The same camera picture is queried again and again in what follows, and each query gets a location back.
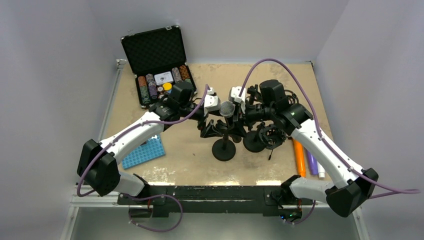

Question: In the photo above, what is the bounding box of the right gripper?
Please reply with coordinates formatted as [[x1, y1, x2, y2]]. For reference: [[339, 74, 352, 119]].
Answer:
[[225, 98, 275, 138]]

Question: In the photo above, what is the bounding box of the black silver-head microphone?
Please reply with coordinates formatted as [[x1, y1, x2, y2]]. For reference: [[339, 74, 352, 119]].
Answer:
[[219, 101, 236, 131]]

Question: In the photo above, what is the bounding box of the black shock mount round stand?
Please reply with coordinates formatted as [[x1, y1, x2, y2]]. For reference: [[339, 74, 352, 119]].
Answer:
[[242, 122, 280, 153]]

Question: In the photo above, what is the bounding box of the orange microphone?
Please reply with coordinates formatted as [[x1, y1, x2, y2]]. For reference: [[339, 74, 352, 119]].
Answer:
[[292, 138, 306, 177]]

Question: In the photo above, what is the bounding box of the purple microphone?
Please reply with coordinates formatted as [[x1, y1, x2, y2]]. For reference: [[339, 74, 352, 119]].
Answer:
[[306, 150, 319, 176]]

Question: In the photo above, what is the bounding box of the black clip round base stand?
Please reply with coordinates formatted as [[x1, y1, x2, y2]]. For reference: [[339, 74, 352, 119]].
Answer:
[[246, 84, 263, 106]]

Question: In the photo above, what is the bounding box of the black tripod shock mount stand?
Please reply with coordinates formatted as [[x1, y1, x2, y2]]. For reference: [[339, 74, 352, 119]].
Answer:
[[268, 89, 299, 161]]

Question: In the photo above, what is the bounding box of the white microphone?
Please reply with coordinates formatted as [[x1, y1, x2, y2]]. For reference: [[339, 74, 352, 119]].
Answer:
[[317, 162, 326, 179]]

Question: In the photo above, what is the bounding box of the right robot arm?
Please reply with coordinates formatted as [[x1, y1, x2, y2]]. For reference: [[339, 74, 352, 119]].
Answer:
[[228, 79, 379, 218]]

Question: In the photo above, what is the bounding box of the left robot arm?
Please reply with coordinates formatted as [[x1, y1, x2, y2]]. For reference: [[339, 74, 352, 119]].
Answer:
[[76, 81, 219, 205]]

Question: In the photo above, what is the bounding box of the yellow chip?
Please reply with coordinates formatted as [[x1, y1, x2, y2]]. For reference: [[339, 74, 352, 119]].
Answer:
[[162, 82, 173, 92]]

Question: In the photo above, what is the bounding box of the blue building baseplate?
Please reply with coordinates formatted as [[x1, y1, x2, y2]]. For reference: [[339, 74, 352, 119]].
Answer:
[[121, 135, 166, 170]]

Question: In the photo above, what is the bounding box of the white card box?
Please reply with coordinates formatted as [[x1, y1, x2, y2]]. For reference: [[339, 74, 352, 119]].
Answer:
[[154, 71, 174, 85]]

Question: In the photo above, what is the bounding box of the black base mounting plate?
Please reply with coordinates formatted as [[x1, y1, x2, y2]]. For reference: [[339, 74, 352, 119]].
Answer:
[[117, 185, 303, 221]]

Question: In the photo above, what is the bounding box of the black poker chip case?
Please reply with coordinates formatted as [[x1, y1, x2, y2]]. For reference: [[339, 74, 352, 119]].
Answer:
[[120, 25, 198, 109]]

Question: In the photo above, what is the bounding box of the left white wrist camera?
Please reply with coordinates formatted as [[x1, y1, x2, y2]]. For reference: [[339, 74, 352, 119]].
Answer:
[[203, 87, 221, 116]]

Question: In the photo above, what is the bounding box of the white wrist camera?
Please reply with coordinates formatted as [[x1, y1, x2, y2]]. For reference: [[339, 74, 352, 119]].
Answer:
[[228, 86, 246, 114], [203, 87, 221, 116]]

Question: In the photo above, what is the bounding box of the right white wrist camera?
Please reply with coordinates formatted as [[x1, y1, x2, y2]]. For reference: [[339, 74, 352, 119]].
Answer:
[[228, 86, 246, 114]]

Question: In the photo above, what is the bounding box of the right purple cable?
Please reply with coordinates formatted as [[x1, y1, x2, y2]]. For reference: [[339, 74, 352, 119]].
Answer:
[[239, 58, 422, 200]]

